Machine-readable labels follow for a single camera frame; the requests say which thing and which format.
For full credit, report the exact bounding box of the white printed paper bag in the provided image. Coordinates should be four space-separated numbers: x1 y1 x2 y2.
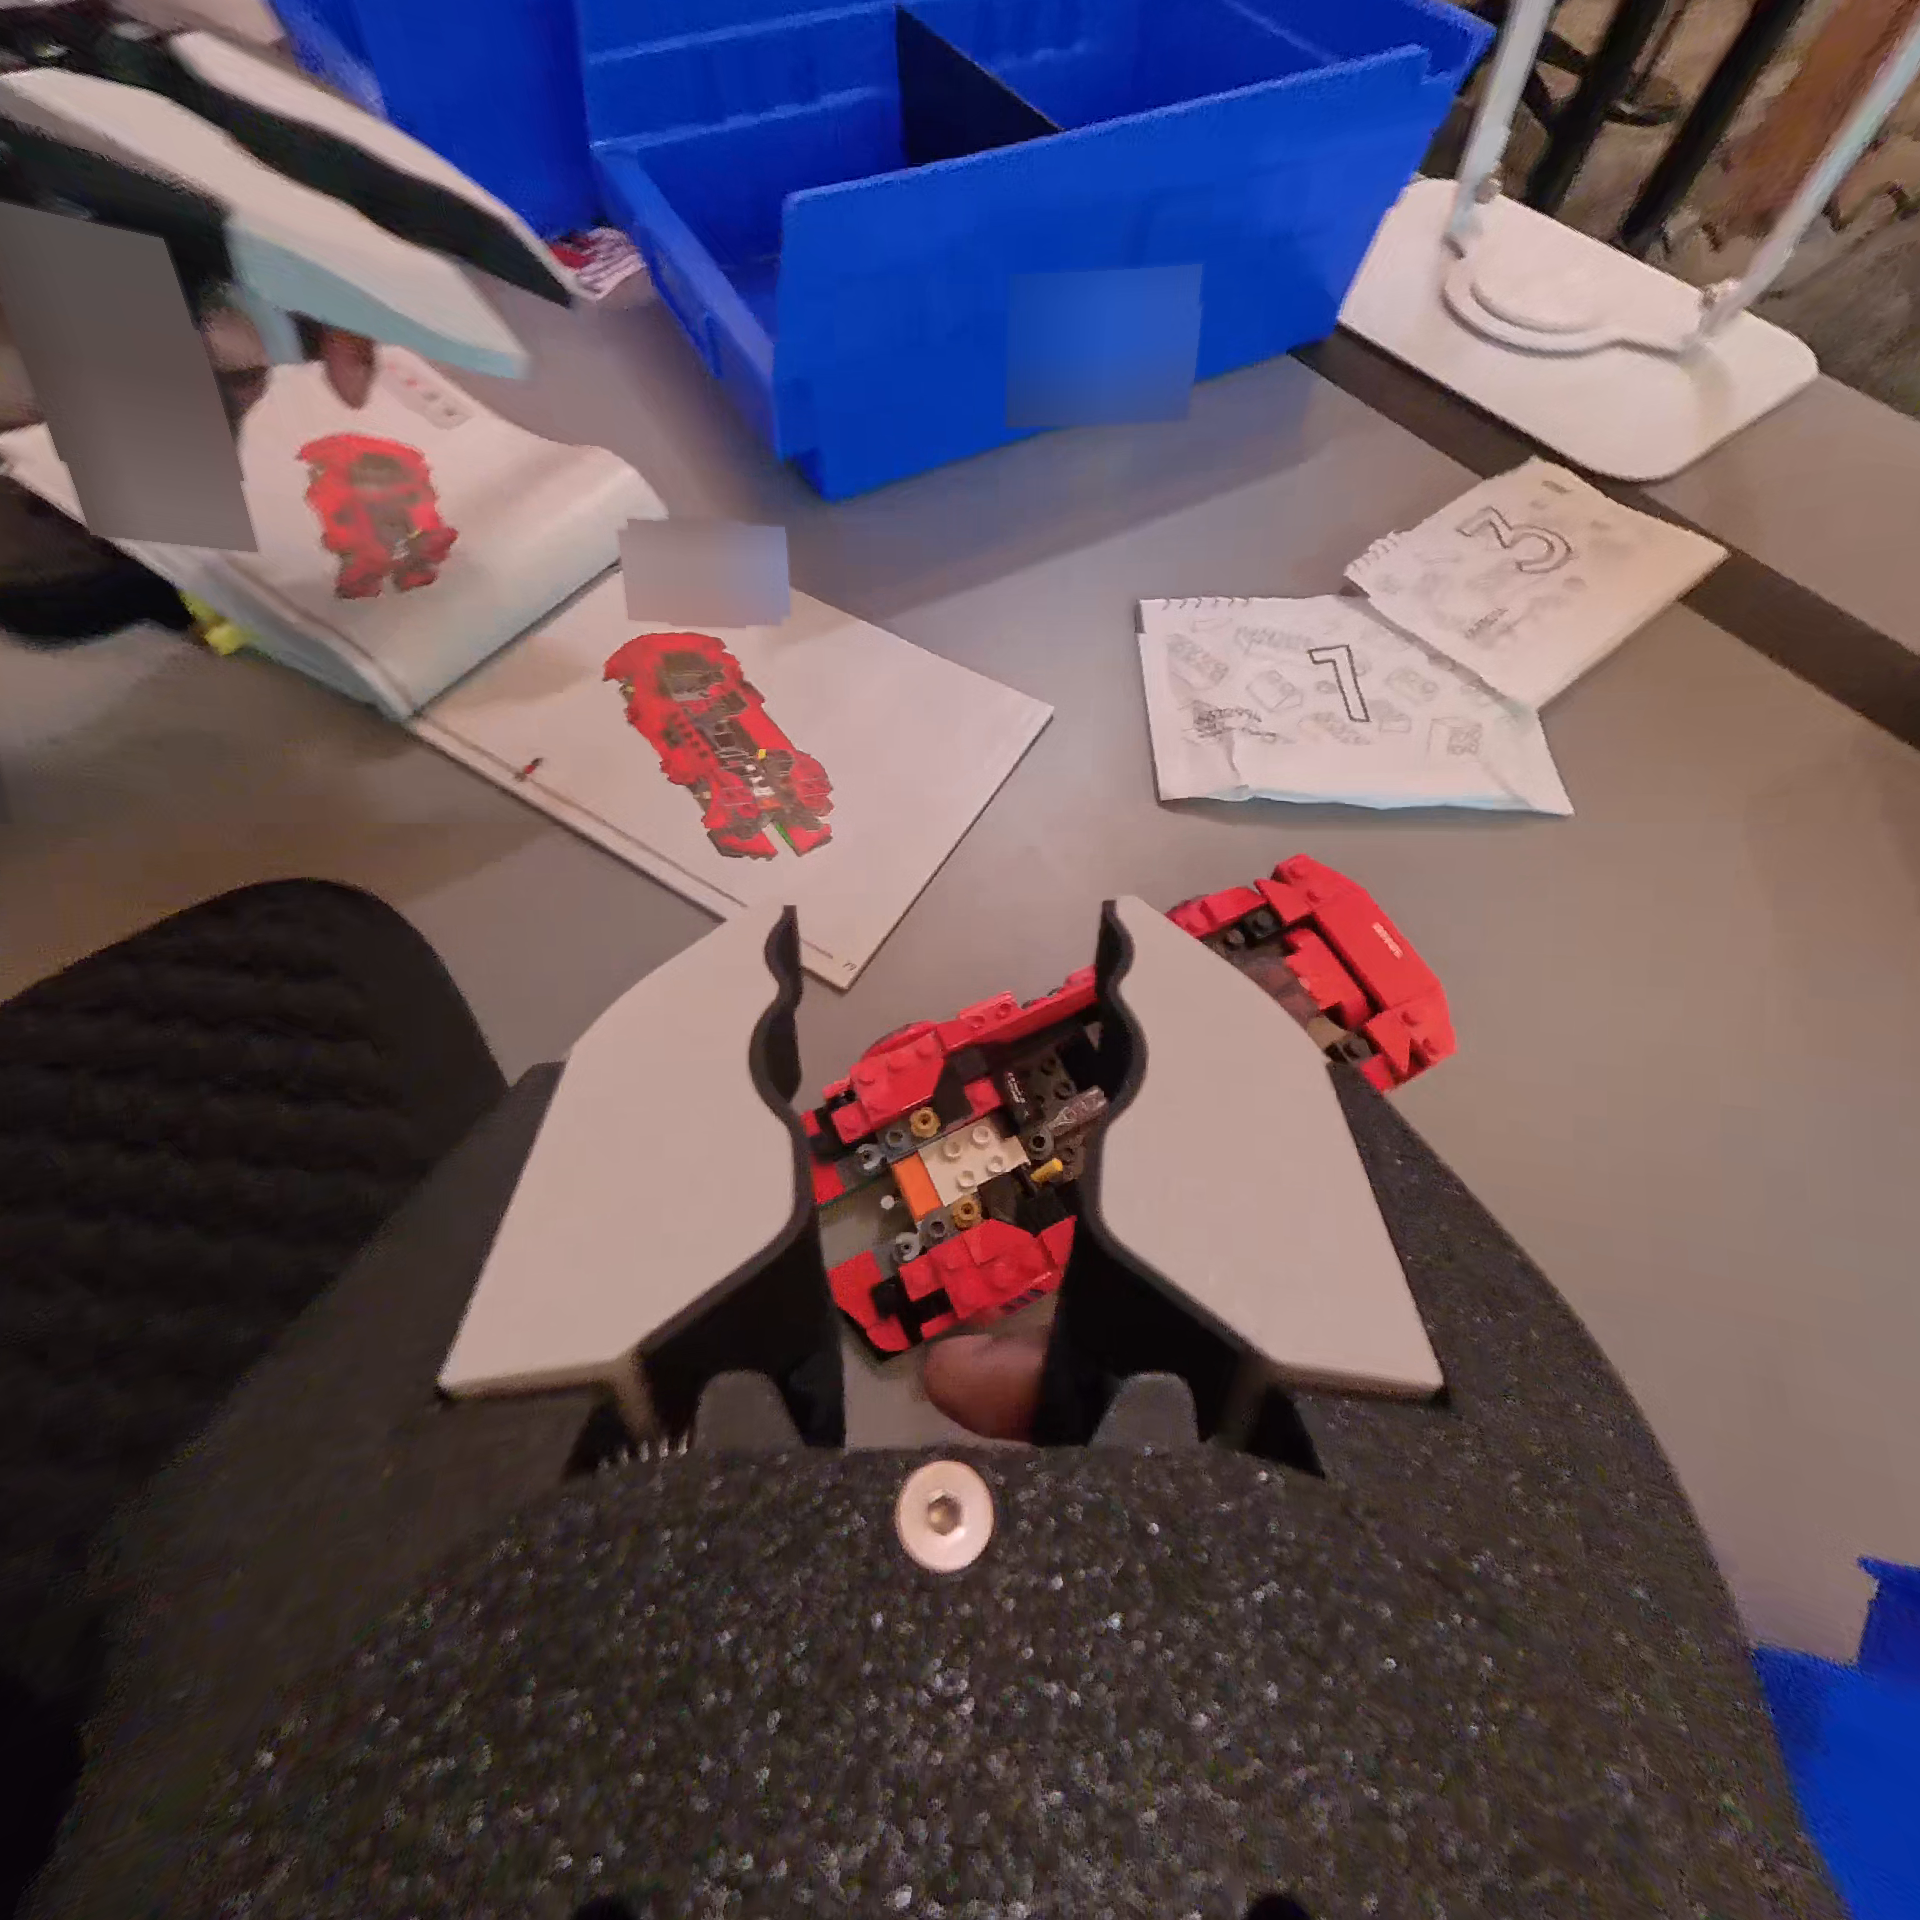
1137 593 1576 819

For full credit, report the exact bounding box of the blue divided plastic bin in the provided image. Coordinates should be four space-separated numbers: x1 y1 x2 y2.
576 0 1494 502

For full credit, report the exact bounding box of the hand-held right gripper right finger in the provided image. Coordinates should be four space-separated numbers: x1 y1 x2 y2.
1050 896 1446 1408

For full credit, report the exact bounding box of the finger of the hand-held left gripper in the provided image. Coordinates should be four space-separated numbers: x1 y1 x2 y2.
0 66 531 380
157 27 576 308

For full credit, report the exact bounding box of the white instruction booklet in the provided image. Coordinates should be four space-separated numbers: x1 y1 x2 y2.
0 344 1056 992

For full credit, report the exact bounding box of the torn white paper bag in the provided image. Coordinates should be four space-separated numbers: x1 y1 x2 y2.
1344 457 1730 711

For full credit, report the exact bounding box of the small printed paper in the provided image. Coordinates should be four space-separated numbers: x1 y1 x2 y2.
546 225 656 308

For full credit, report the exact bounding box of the red toy brick car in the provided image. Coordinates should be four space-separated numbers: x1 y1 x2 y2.
803 856 1456 1361

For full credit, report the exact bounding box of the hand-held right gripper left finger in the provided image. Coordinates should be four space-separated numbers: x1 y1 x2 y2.
438 903 845 1408

